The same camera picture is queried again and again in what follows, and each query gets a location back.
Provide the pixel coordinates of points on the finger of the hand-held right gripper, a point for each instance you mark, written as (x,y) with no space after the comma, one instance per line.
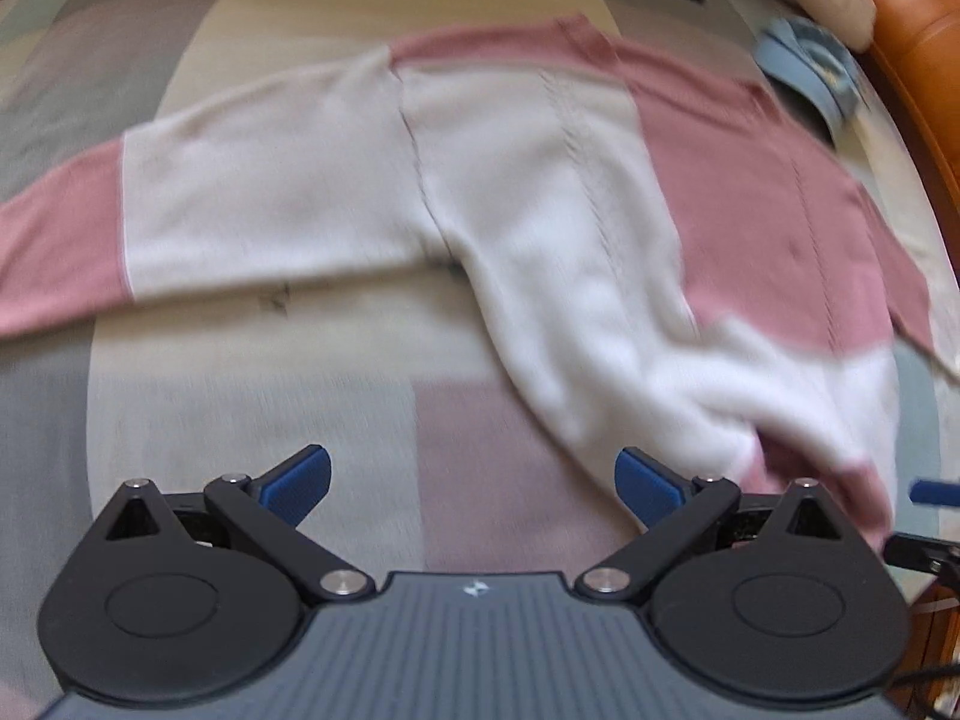
(922,553)
(937,491)

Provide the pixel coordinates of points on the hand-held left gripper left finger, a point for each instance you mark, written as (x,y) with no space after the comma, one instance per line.
(296,484)

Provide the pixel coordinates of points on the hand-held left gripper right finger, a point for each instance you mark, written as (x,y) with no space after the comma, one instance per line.
(645,484)

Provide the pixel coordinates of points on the pink and white sweater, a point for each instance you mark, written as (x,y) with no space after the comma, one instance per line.
(525,240)

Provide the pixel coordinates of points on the pastel checked bedsheet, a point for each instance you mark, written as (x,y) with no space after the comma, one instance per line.
(225,360)

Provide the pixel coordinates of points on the wooden bed headboard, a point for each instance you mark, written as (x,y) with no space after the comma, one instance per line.
(922,52)

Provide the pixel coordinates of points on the blue cap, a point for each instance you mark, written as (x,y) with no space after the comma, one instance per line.
(810,67)

